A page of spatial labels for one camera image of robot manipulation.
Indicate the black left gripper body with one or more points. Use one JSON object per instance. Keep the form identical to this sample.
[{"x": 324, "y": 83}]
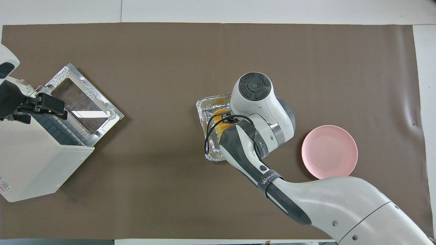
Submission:
[{"x": 13, "y": 100}]

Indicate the aluminium foil tray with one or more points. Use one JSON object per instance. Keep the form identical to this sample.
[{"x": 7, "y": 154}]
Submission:
[{"x": 204, "y": 105}]

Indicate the sliced golden bread loaf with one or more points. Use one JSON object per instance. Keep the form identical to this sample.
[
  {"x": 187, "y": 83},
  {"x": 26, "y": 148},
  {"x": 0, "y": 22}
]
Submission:
[{"x": 221, "y": 128}]

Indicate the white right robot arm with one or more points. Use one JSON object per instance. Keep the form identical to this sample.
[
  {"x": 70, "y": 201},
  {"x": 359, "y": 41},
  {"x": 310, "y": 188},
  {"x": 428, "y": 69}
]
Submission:
[{"x": 340, "y": 204}]

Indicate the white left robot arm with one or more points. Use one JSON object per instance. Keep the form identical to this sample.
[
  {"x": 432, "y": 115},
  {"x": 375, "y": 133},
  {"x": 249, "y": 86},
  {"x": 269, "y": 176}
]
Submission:
[{"x": 8, "y": 58}]

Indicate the cream toaster oven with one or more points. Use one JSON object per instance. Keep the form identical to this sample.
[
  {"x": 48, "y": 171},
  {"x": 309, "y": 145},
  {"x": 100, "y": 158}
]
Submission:
[{"x": 30, "y": 163}]

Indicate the brown table mat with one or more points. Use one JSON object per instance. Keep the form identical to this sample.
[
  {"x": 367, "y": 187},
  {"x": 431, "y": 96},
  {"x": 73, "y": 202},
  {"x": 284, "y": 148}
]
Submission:
[{"x": 170, "y": 187}]

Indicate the pink round plate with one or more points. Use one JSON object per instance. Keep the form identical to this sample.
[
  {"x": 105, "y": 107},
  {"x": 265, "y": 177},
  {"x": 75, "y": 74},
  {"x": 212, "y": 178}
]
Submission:
[{"x": 329, "y": 151}]

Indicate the glass oven door metal frame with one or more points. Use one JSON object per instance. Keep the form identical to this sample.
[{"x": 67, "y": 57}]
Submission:
[{"x": 102, "y": 102}]

